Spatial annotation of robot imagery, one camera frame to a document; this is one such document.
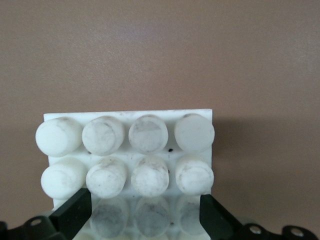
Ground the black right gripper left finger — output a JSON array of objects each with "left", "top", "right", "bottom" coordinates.
[{"left": 0, "top": 188, "right": 94, "bottom": 240}]

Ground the brown table cover sheet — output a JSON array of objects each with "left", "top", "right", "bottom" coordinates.
[{"left": 0, "top": 0, "right": 320, "bottom": 240}]

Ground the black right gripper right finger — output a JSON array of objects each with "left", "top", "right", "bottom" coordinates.
[{"left": 199, "top": 193, "right": 320, "bottom": 240}]

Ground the white studded base plate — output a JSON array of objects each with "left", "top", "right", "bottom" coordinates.
[{"left": 35, "top": 108, "right": 216, "bottom": 240}]

